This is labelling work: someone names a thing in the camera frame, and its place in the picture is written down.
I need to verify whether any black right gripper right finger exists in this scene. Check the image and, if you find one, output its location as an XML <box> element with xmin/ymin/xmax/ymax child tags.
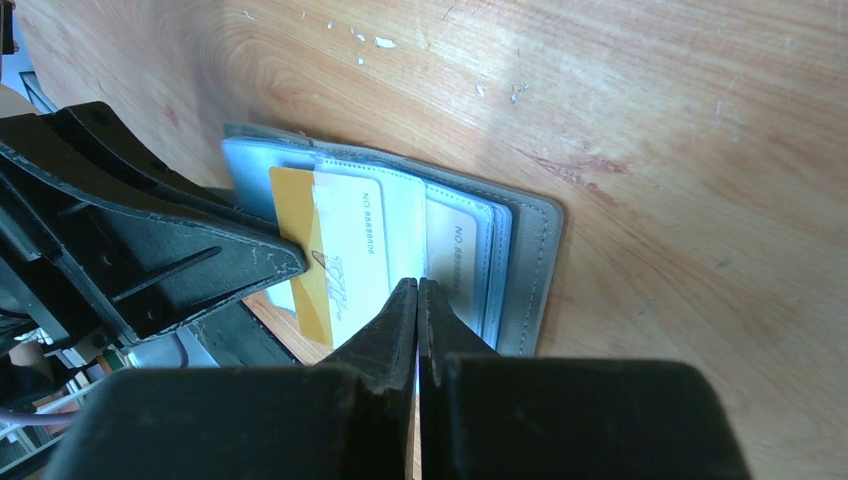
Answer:
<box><xmin>417</xmin><ymin>279</ymin><xmax>751</xmax><ymax>479</ymax></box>

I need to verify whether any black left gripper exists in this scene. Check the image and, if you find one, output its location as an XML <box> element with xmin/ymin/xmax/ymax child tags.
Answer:
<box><xmin>0</xmin><ymin>100</ymin><xmax>309</xmax><ymax>412</ymax></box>

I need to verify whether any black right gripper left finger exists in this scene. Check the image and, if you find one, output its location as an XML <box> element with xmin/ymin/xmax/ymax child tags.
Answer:
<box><xmin>45</xmin><ymin>279</ymin><xmax>418</xmax><ymax>479</ymax></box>

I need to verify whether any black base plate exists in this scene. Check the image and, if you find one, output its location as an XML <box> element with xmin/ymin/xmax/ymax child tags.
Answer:
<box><xmin>1</xmin><ymin>303</ymin><xmax>298</xmax><ymax>479</ymax></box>

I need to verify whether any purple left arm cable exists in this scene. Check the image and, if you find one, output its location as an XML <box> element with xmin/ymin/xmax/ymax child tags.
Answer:
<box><xmin>0</xmin><ymin>407</ymin><xmax>81</xmax><ymax>429</ymax></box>

